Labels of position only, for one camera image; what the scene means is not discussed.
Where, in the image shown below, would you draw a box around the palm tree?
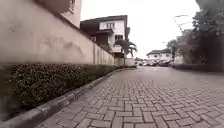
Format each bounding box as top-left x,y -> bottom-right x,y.
115,38 -> 139,67

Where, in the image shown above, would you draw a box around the white two-storey dark-roofed house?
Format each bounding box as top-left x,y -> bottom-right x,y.
79,14 -> 132,58

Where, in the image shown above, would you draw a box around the row of parked cars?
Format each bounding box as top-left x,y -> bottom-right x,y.
134,58 -> 175,68

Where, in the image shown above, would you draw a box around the red brick paved road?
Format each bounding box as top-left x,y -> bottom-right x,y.
33,65 -> 224,128

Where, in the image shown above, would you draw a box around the pink building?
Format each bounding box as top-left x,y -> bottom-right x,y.
42,0 -> 84,30

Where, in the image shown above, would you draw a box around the low clipped green hedge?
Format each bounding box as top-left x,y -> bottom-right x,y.
0,63 -> 126,118

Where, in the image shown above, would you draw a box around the grey concrete kerb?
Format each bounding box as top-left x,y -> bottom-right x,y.
0,67 -> 129,128

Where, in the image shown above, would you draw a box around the low dark hedge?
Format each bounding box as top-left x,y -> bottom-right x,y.
172,63 -> 224,73

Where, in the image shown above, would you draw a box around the dark trees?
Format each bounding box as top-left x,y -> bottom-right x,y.
165,0 -> 224,69

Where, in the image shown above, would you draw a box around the long pale boundary wall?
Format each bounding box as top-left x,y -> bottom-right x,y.
0,0 -> 116,66

